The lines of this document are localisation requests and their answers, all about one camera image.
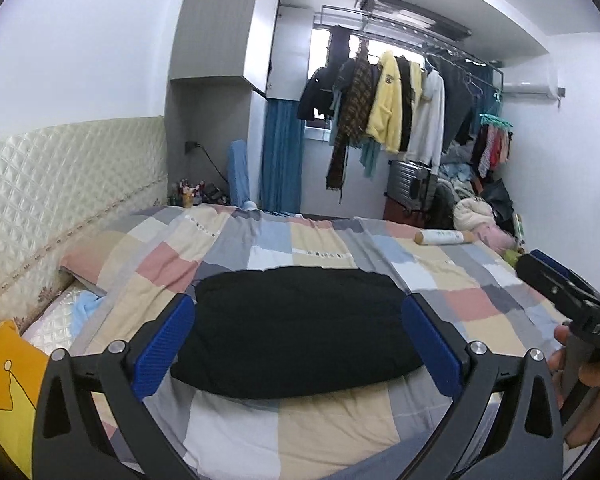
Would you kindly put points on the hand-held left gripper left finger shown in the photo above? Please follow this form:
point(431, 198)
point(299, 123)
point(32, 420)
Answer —
point(165, 345)

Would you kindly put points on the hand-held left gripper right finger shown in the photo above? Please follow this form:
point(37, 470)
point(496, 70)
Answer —
point(432, 345)

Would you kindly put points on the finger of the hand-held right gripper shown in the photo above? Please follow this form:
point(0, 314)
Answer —
point(540, 272)
point(555, 262)

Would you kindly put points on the black garment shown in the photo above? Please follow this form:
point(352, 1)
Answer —
point(300, 330)
point(405, 110)

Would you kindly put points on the pile of clothes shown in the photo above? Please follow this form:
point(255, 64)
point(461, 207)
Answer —
point(472, 212)

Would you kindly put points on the green clip hanger with clothes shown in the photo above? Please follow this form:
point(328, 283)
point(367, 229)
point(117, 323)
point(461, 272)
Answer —
point(492, 147)

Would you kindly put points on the small green toy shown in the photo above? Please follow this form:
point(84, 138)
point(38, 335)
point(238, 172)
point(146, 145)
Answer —
point(512, 256)

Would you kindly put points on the black bag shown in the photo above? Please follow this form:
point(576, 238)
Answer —
point(497, 200)

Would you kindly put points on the light blue cloth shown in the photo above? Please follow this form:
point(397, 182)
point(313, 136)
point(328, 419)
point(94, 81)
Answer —
point(87, 310)

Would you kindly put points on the white cylindrical tube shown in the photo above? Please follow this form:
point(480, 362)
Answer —
point(445, 237)

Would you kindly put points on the pink pillow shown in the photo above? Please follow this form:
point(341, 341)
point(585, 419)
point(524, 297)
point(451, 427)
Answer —
point(87, 262)

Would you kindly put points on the white quilted mattress pad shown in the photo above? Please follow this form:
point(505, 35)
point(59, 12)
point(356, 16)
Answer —
point(50, 325)

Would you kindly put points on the patchwork blanket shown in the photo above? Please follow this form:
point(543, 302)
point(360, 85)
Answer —
point(330, 430)

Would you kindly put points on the group of cosmetic bottles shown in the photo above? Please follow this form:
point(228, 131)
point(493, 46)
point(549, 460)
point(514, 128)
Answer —
point(187, 195)

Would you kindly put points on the yellow pillow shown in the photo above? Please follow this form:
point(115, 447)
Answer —
point(10, 385)

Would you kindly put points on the grey suitcase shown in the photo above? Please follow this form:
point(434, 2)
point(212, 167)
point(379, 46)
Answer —
point(410, 177)

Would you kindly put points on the white air conditioner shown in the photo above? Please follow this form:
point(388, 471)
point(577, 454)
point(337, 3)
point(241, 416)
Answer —
point(530, 87)

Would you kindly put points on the dark teal hanging garment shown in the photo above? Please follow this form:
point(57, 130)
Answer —
point(485, 95)

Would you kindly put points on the cream quilted headboard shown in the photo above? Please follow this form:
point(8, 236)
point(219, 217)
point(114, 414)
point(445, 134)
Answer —
point(55, 200)

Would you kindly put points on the grey hanging garment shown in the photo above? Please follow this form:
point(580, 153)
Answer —
point(457, 105)

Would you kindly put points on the white hanging hoodie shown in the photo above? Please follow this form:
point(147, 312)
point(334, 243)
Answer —
point(427, 125)

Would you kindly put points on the black hanging garment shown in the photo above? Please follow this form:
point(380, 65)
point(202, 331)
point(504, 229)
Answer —
point(405, 110)

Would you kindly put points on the blue curtain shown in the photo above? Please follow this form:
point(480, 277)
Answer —
point(280, 160)

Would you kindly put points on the yellow hanging jacket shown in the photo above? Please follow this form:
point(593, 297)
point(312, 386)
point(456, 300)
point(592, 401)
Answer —
point(385, 110)

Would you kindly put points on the plaid hanging shirt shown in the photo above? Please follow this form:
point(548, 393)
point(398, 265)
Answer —
point(352, 110)

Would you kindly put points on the dark hanging jacket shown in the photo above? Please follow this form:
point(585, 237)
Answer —
point(315, 95)

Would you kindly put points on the ceiling drying rack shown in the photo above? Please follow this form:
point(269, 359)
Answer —
point(405, 12)

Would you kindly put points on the window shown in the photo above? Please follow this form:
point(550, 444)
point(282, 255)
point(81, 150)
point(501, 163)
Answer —
point(320, 45)

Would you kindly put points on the grey wardrobe cabinet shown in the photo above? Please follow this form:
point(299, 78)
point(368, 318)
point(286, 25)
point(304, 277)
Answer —
point(215, 25)

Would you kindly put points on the wall socket with plug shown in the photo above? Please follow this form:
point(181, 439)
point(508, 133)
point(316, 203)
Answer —
point(192, 146)

